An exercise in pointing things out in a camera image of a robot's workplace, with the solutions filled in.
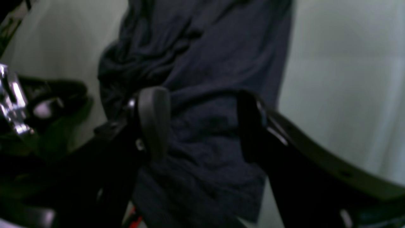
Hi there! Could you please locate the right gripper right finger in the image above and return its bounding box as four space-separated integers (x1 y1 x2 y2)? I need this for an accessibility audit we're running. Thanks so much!
237 90 405 228

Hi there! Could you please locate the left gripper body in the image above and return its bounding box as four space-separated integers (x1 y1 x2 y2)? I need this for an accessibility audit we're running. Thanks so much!
0 64 35 136

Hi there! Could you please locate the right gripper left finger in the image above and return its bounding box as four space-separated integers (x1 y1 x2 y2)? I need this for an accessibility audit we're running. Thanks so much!
126 86 171 160

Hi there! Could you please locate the dark grey t-shirt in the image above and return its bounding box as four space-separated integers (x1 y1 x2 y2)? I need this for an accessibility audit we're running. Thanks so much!
97 0 295 228

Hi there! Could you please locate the light green table cloth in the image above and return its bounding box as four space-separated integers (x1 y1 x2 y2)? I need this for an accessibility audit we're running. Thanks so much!
1 0 404 228

